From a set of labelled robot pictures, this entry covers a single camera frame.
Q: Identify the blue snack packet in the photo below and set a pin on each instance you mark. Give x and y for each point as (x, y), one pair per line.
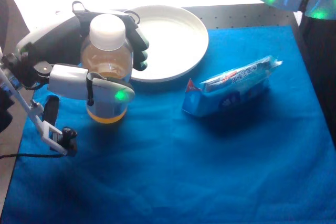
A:
(231, 95)

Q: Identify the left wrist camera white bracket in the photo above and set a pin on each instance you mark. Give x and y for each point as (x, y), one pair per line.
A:
(38, 120)

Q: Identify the cream round plate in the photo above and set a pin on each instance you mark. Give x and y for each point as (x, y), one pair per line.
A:
(170, 43)

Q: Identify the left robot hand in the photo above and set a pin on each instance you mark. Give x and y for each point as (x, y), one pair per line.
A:
(52, 37)

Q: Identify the orange drink bottle white cap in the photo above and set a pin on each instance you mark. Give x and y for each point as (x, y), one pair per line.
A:
(105, 58)

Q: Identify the blue table cloth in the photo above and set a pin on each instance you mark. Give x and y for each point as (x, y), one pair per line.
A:
(168, 169)

